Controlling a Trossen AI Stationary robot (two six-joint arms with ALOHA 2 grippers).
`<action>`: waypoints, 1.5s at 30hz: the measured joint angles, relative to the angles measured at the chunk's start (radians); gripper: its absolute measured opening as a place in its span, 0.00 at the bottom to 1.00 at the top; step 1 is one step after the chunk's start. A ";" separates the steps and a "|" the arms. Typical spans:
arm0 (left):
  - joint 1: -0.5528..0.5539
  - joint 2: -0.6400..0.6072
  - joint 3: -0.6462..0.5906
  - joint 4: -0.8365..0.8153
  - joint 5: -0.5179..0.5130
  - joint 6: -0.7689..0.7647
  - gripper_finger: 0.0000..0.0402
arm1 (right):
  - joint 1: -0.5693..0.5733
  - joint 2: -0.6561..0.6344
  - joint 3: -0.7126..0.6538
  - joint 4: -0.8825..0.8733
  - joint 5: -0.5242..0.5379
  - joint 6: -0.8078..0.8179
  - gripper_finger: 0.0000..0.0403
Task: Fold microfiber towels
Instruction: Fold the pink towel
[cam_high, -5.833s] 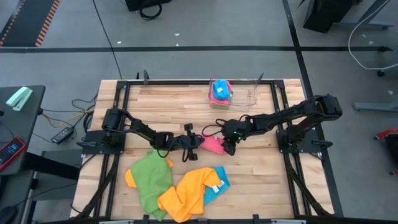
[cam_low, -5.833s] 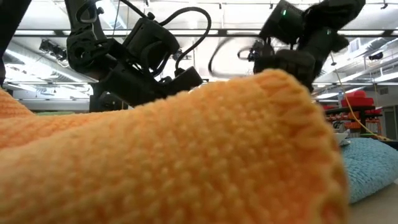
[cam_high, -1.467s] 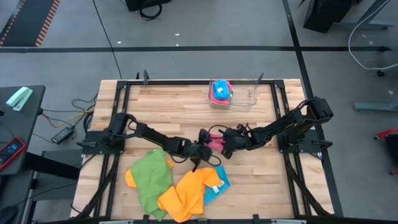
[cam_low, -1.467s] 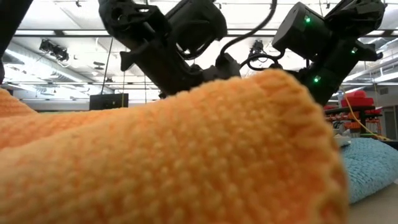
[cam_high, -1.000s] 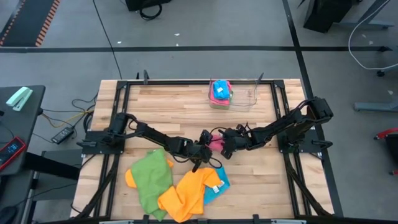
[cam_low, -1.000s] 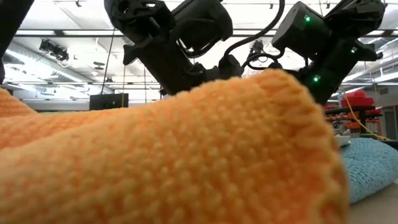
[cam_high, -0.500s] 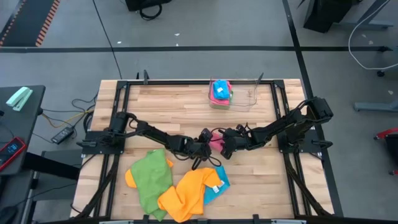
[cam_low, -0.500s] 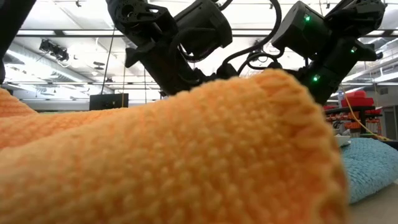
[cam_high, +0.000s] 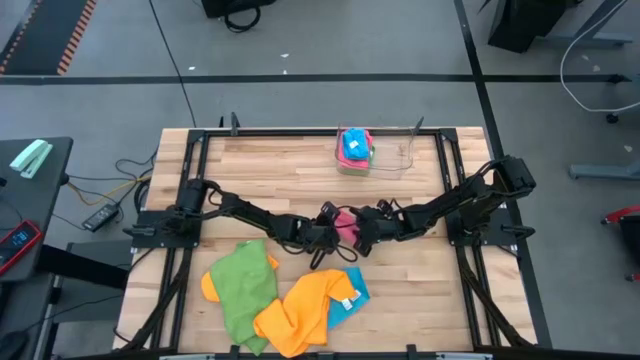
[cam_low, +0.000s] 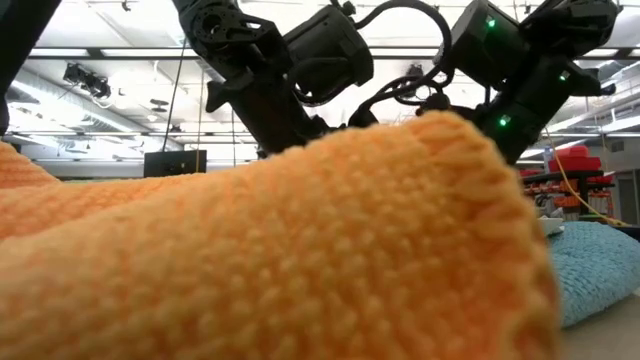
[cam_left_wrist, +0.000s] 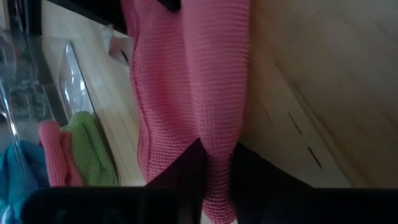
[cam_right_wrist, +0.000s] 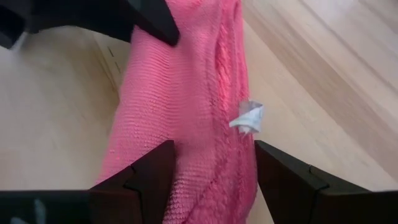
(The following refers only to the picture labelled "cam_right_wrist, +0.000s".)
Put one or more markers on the pink microfiber towel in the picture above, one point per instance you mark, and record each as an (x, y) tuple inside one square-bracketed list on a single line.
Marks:
[(186, 93)]

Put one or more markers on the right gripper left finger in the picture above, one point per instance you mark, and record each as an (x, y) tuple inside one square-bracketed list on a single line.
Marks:
[(149, 180)]

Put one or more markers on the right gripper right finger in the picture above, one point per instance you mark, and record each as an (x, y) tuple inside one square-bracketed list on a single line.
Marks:
[(286, 183)]

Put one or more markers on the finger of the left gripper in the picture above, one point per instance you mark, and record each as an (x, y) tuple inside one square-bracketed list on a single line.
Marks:
[(109, 15)]

